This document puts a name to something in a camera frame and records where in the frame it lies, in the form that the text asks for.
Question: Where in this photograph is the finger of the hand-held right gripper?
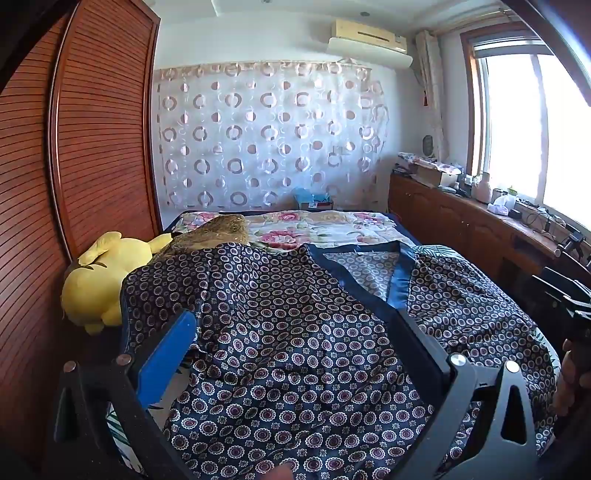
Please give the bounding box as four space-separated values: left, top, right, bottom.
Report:
531 267 589 301

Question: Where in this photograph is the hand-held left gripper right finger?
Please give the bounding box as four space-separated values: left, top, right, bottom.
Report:
388 305 541 480

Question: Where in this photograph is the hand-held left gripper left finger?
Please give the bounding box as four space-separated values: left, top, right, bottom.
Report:
53 309 199 480

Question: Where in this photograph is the navy circle-patterned garment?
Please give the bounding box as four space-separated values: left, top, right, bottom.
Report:
117 241 561 480

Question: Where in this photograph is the person's right hand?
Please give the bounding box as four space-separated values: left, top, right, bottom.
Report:
554 339 591 418

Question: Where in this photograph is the black mini tripod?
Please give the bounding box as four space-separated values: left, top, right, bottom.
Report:
556 233 587 259

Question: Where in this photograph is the green leaf print bedsheet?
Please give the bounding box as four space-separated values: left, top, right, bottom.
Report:
105 244 561 467

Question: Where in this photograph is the yellow plush toy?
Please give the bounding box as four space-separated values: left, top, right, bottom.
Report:
62 232 174 335

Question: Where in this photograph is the white kettle jug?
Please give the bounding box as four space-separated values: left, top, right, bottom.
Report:
473 172 492 204

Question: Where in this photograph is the long wooden cabinet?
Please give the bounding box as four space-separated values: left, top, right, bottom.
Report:
388 171 591 296

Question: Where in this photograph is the brown patterned cloth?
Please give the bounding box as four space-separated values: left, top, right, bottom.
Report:
159 215 250 259

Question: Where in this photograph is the floral blanket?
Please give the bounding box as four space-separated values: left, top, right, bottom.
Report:
173 210 421 254

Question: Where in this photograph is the cardboard box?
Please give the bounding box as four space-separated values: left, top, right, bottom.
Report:
409 161 462 188

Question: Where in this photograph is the wooden-framed window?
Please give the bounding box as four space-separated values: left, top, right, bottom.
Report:
462 23 591 241

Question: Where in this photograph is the blue tissue box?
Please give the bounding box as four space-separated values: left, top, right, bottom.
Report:
294 187 334 210

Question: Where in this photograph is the floral cloth bundle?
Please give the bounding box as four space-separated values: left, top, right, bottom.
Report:
398 152 439 169

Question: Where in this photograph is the cream side curtain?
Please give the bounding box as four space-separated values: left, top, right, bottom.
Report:
414 30 448 162

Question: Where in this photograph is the wooden slatted wardrobe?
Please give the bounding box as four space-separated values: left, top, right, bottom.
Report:
0 0 162 480

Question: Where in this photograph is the sheer circle-patterned curtain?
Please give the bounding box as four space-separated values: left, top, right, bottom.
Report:
154 62 391 213

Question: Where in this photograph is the cream air conditioner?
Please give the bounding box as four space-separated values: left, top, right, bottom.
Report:
330 19 408 51

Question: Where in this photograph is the tangle of black cables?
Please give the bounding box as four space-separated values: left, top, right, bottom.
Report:
515 198 568 236

